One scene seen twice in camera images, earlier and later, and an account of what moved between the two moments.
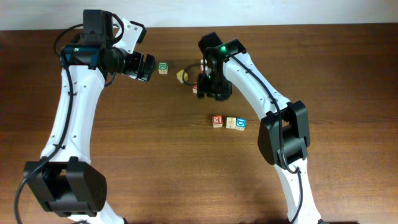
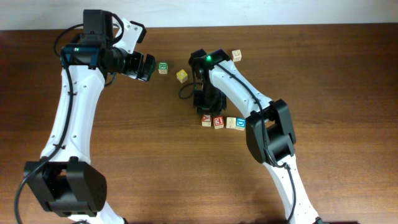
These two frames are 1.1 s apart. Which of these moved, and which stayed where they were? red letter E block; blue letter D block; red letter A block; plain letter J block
Moved: red letter A block
Stayed: blue letter D block; red letter E block; plain letter J block
